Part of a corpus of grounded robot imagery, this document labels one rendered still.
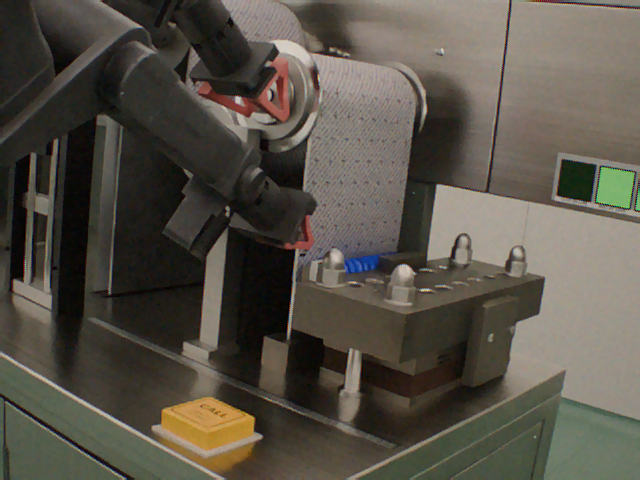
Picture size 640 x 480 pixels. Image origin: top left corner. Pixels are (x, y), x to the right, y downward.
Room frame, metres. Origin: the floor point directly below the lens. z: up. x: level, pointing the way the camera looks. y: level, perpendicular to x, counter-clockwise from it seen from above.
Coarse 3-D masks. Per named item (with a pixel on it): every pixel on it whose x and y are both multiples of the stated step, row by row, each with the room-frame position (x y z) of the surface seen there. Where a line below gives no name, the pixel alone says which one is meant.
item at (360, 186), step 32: (320, 160) 1.06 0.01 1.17; (352, 160) 1.11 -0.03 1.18; (384, 160) 1.17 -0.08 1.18; (320, 192) 1.06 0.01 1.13; (352, 192) 1.12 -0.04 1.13; (384, 192) 1.18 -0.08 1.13; (320, 224) 1.07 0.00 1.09; (352, 224) 1.13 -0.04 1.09; (384, 224) 1.19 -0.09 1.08; (320, 256) 1.08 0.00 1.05; (352, 256) 1.14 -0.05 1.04
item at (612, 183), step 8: (600, 176) 1.12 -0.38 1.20; (608, 176) 1.12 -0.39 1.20; (616, 176) 1.11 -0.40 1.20; (624, 176) 1.10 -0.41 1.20; (632, 176) 1.09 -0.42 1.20; (600, 184) 1.12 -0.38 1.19; (608, 184) 1.12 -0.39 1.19; (616, 184) 1.11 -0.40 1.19; (624, 184) 1.10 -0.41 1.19; (632, 184) 1.09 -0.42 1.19; (600, 192) 1.12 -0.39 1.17; (608, 192) 1.11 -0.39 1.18; (616, 192) 1.11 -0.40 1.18; (624, 192) 1.10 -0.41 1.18; (600, 200) 1.12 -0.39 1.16; (608, 200) 1.11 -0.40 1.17; (616, 200) 1.11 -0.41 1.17; (624, 200) 1.10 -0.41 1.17
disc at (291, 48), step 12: (288, 48) 1.07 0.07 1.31; (300, 48) 1.06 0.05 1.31; (300, 60) 1.05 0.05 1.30; (312, 60) 1.04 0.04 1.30; (312, 72) 1.04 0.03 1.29; (312, 84) 1.04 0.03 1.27; (312, 96) 1.04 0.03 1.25; (312, 108) 1.04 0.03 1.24; (240, 120) 1.11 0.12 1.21; (312, 120) 1.03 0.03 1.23; (300, 132) 1.05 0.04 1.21; (264, 144) 1.08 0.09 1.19; (276, 144) 1.07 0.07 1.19; (288, 144) 1.06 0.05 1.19
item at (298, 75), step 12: (288, 60) 1.05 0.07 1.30; (288, 72) 1.05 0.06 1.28; (300, 72) 1.04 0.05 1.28; (300, 84) 1.04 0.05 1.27; (300, 96) 1.04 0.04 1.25; (300, 108) 1.04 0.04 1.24; (252, 120) 1.09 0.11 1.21; (288, 120) 1.05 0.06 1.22; (300, 120) 1.04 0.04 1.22; (264, 132) 1.07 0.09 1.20; (276, 132) 1.06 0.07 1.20; (288, 132) 1.05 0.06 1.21
